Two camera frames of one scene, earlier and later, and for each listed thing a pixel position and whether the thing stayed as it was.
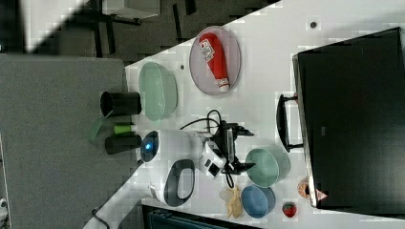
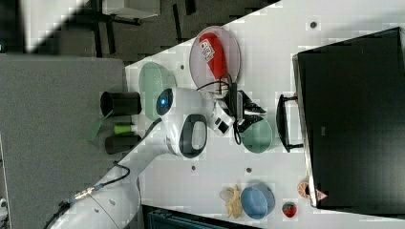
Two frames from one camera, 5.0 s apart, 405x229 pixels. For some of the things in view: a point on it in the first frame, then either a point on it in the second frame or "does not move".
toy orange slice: [301, 188] does not move
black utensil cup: [123, 103] does not move
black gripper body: [224, 145] → [233, 104]
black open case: [349, 119] does not move
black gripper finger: [243, 166] → [248, 120]
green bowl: [273, 164] → [258, 136]
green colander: [159, 90] does not move
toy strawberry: [288, 209] does not move
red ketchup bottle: [213, 51] does not move
